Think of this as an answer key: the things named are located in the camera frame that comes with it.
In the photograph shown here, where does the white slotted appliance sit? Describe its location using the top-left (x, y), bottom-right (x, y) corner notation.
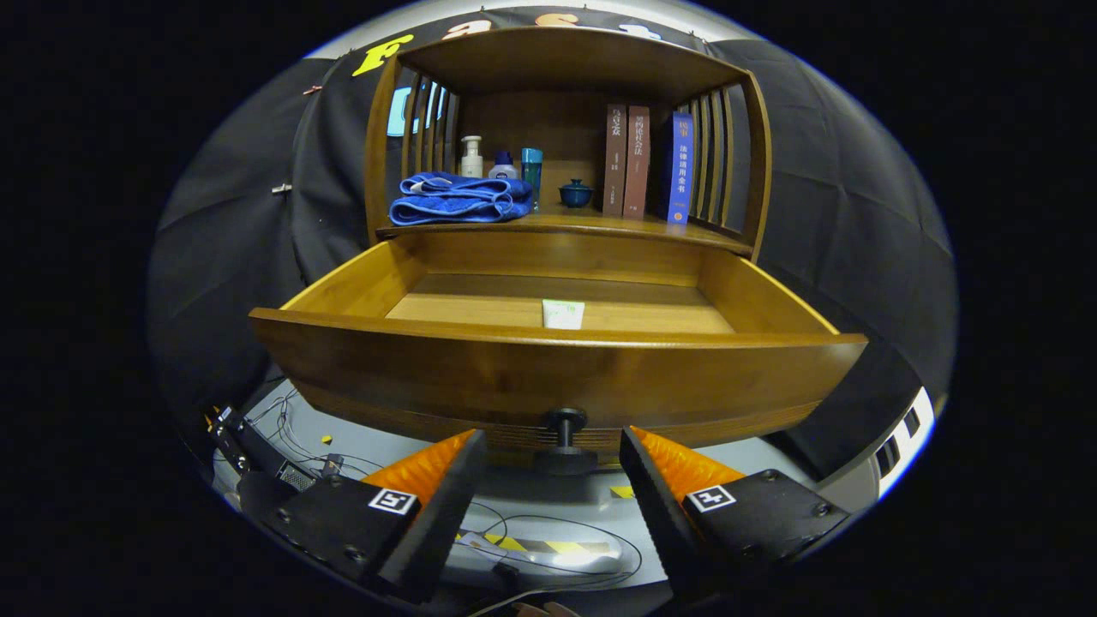
top-left (814, 386), bottom-right (935, 524)

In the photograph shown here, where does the wooden drawer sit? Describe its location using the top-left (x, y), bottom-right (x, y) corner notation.
top-left (249, 231), bottom-right (868, 476)

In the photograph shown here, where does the white and green tube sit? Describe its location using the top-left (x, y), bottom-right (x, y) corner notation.
top-left (542, 299), bottom-right (586, 331)

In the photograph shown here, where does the blue book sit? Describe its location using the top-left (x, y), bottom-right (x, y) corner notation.
top-left (658, 111), bottom-right (695, 225)

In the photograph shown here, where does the wooden countertop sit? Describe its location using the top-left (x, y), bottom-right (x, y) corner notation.
top-left (375, 201), bottom-right (755, 256)

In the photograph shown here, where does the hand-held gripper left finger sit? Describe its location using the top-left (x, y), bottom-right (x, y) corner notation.
top-left (257, 428), bottom-right (489, 605)

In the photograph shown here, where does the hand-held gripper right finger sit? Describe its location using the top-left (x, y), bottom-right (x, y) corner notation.
top-left (619, 426), bottom-right (851, 601)

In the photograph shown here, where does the clear teal bottle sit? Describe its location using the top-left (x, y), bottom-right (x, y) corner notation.
top-left (521, 147), bottom-right (544, 213)

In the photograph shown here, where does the wooden cabinet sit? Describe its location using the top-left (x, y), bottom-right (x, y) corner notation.
top-left (249, 26), bottom-right (868, 476)

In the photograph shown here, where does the dark brown book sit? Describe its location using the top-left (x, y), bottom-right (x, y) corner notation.
top-left (602, 104), bottom-right (628, 218)

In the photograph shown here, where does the black floor device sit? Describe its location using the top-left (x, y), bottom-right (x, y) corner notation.
top-left (206, 405), bottom-right (318, 500)

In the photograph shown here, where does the reddish brown book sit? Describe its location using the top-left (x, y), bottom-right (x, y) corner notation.
top-left (623, 105), bottom-right (651, 221)

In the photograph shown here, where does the blue folded towel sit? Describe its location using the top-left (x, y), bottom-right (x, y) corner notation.
top-left (389, 171), bottom-right (534, 226)

